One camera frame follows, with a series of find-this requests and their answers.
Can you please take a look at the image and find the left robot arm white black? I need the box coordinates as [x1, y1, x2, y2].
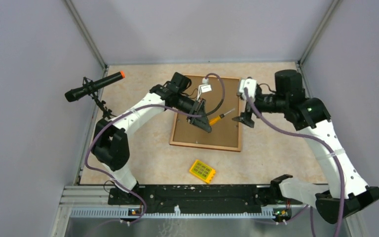
[91, 72, 212, 204]

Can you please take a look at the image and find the aluminium rail frame front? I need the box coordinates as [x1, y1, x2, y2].
[50, 185, 368, 237]

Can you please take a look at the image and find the red wooden picture frame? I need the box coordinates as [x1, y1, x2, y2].
[169, 76, 244, 152]

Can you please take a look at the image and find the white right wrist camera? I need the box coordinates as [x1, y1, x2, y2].
[237, 77, 258, 101]

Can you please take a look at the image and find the white slotted cable duct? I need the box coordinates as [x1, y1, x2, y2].
[70, 206, 275, 219]

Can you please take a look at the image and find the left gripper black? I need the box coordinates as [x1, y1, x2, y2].
[175, 93, 211, 132]

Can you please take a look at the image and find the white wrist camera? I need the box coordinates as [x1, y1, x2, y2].
[237, 77, 258, 101]
[198, 77, 212, 94]

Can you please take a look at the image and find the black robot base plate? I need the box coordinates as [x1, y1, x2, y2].
[108, 184, 287, 214]

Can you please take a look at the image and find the black mini tripod stand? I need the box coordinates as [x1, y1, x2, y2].
[82, 77, 114, 119]

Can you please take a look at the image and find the black microphone orange tip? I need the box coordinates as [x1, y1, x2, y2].
[65, 71, 125, 102]

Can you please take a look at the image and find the yellow handled screwdriver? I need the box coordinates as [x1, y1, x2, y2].
[209, 108, 235, 126]

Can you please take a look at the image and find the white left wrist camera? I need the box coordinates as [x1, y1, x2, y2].
[198, 77, 212, 94]

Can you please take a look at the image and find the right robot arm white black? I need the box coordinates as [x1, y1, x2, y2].
[234, 70, 379, 224]

